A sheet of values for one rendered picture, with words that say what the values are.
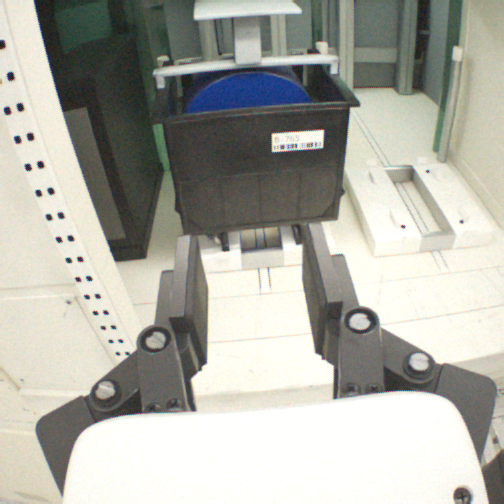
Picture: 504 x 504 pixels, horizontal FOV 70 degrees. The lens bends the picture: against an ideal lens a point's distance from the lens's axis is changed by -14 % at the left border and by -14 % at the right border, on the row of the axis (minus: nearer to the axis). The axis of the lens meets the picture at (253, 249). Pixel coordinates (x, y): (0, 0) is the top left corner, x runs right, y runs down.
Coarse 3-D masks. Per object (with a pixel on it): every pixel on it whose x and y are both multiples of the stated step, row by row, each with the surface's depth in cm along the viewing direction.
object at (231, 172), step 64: (256, 0) 45; (192, 64) 49; (256, 64) 48; (320, 64) 53; (192, 128) 44; (256, 128) 45; (320, 128) 46; (192, 192) 50; (256, 192) 51; (320, 192) 53
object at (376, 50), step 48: (48, 0) 57; (192, 0) 93; (336, 0) 92; (384, 0) 94; (432, 0) 89; (0, 48) 19; (192, 48) 102; (288, 48) 104; (336, 48) 102; (384, 48) 103; (432, 48) 97; (432, 96) 104; (48, 192) 26
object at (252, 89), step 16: (224, 80) 50; (240, 80) 50; (256, 80) 51; (272, 80) 51; (288, 80) 51; (208, 96) 52; (224, 96) 52; (240, 96) 52; (256, 96) 52; (272, 96) 53; (288, 96) 53; (304, 96) 53; (192, 112) 53
